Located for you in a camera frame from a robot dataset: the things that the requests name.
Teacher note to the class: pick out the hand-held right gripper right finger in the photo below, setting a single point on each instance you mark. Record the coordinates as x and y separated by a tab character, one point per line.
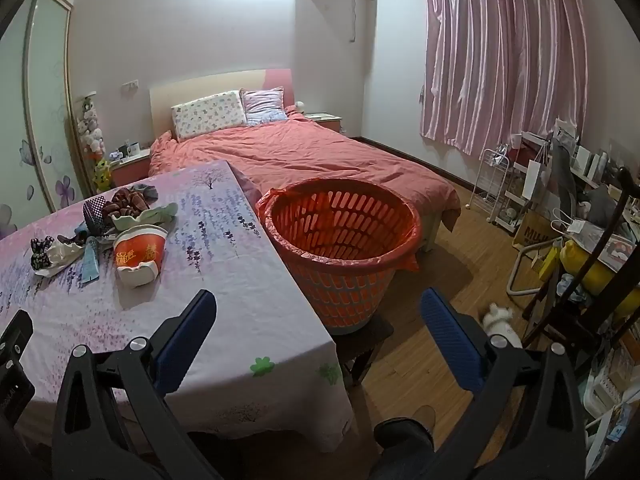
450	345

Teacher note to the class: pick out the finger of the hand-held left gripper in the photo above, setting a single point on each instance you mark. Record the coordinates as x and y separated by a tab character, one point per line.
19	332

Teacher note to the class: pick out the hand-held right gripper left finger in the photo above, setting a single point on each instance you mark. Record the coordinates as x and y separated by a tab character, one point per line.
185	340

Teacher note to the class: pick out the slotted plastic basket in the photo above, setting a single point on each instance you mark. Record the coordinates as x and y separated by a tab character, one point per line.
350	310

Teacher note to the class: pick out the black checkered mesh cloth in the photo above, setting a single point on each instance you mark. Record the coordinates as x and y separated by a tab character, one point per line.
95	212

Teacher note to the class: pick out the small white plush toy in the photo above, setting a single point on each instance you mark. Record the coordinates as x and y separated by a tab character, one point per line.
497	320

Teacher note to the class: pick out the tan slipper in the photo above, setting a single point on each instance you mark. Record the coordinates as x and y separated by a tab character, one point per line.
427	412

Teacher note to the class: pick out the floral lavender tablecloth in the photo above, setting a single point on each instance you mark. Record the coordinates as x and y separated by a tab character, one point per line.
225	280

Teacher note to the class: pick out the black patterned scrunchie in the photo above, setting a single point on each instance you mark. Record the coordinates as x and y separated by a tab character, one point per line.
40	252

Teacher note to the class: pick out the dark wooden stool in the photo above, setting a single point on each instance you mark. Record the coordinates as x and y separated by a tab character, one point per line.
365	340

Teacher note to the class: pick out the white crumpled paper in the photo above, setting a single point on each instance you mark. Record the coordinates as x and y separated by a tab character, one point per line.
59	255

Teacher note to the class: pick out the red white paper cup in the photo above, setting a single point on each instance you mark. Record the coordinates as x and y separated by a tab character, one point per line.
140	252

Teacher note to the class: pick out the blue tissue pack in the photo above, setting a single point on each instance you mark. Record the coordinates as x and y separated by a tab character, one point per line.
91	260

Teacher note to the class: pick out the person's leg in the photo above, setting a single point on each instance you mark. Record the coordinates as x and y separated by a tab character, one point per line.
405	450

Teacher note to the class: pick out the dark blue crumpled wrapper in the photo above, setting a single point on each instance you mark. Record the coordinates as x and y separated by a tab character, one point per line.
81	231

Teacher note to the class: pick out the brown printed paper bag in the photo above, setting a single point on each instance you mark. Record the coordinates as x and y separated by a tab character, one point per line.
530	232

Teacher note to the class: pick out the white rolling cart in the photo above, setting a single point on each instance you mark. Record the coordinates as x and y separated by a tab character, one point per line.
512	210

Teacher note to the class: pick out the grey green scrunchie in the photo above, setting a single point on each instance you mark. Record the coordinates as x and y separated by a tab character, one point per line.
148	191

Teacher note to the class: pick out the white plastic storage box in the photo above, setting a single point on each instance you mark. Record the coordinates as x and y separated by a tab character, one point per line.
605	385

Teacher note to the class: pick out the yellow bag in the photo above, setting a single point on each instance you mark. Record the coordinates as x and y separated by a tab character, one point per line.
600	272

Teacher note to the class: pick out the pink nightstand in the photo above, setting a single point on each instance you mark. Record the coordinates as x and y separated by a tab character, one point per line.
130	172
327	122

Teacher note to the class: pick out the yellow green plush toy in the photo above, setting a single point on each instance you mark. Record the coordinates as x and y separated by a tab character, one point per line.
102	172

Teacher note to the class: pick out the white paper bag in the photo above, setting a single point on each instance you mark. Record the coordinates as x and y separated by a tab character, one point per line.
532	180

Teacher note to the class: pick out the newspaper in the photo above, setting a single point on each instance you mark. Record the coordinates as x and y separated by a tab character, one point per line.
607	245

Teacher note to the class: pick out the dark wooden stand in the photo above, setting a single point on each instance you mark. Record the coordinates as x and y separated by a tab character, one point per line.
607	240

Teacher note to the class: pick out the white mug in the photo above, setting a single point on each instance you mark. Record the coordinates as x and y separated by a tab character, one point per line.
132	150

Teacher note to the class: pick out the grey cloth bundle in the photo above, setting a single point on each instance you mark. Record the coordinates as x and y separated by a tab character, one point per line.
602	207

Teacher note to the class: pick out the hanging column of plush toys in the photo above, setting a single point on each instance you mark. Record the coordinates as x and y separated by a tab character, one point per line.
92	132

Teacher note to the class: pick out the floral sliding door wardrobe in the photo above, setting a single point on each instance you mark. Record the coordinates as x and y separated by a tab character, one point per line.
45	110

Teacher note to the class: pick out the white floral pillow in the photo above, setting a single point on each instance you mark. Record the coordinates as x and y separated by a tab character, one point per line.
207	112

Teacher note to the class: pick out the pink striped pillow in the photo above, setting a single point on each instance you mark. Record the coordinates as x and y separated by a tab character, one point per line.
262	105

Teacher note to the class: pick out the pink satin curtain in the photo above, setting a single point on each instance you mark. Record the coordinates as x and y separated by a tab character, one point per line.
500	60

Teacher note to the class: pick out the white metal tube frame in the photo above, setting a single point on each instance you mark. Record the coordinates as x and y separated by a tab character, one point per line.
515	270

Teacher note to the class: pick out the white wall socket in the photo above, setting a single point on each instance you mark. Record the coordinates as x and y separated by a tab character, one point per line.
128	85

